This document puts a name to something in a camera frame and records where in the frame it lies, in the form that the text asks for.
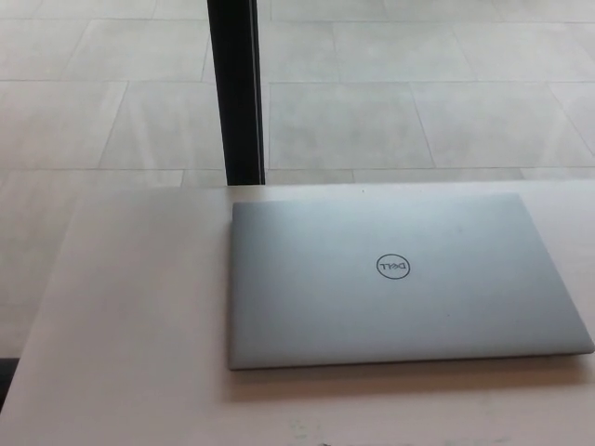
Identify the silver Dell laptop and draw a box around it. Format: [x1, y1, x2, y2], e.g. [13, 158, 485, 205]
[226, 191, 595, 372]

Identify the black vertical post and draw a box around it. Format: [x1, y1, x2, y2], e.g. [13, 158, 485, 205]
[205, 0, 267, 187]

